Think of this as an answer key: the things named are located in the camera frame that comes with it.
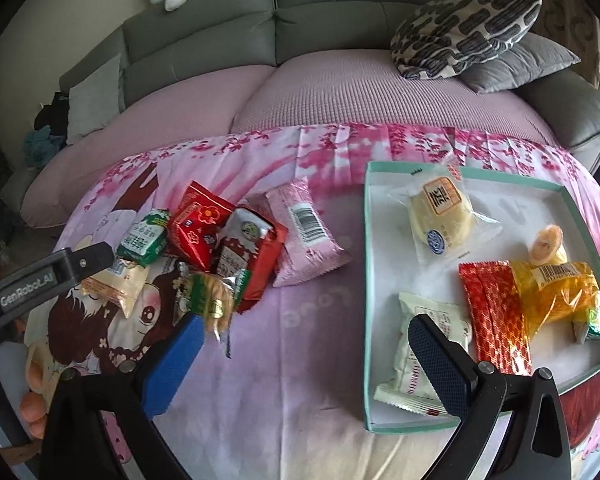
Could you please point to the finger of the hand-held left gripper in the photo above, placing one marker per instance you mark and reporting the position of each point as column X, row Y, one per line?
column 87, row 257

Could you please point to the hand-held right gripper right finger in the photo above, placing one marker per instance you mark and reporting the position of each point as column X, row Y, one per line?
column 440, row 365

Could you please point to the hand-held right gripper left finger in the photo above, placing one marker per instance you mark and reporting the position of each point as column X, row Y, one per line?
column 177, row 365

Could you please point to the beige cake packet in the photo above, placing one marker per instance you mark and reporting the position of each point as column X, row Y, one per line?
column 117, row 285

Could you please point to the cream white snack packet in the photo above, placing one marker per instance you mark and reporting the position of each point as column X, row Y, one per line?
column 425, row 310

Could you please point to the small green snack packet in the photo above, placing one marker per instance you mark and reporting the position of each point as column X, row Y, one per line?
column 142, row 240

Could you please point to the clear green cookie packet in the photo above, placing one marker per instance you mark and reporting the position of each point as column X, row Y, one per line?
column 212, row 302

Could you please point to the red patterned snack packet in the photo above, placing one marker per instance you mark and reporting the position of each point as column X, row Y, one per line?
column 500, row 320

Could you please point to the red flower snack packet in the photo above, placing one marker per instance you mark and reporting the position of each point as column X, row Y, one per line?
column 200, row 230

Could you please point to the red and white snack packet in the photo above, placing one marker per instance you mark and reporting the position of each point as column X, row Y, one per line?
column 245, row 260

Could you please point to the yellow snack packet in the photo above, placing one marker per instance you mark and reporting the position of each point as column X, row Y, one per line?
column 555, row 295

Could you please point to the clear bun packet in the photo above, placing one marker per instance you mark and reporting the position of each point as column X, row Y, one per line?
column 440, row 215

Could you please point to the orange jelly cup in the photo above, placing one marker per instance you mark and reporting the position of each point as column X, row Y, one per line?
column 547, row 247

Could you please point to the white and green snack packet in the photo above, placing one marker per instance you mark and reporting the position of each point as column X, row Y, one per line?
column 597, row 320

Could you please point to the pink snack packet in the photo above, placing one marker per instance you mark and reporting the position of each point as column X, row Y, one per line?
column 305, row 240

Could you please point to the white box with teal rim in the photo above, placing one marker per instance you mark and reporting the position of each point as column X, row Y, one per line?
column 530, row 200

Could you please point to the person's left hand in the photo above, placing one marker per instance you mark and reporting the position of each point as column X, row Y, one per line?
column 32, row 407

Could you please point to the teal cloth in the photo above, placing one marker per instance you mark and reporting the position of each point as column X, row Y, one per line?
column 37, row 142

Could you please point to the printed pink blanket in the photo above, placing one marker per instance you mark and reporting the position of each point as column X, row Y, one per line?
column 305, row 360

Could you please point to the dark clothes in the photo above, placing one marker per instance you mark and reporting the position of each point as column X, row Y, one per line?
column 55, row 112

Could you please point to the light grey cushion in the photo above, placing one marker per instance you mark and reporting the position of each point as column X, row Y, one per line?
column 92, row 100

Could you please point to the pink sofa cover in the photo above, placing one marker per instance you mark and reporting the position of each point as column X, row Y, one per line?
column 330, row 95

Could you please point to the grey pillow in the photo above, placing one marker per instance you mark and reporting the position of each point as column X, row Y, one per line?
column 525, row 65

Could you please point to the black and white patterned pillow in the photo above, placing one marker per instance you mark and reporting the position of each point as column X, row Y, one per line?
column 460, row 35

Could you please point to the grey sofa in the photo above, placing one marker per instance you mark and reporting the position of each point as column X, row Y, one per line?
column 330, row 25

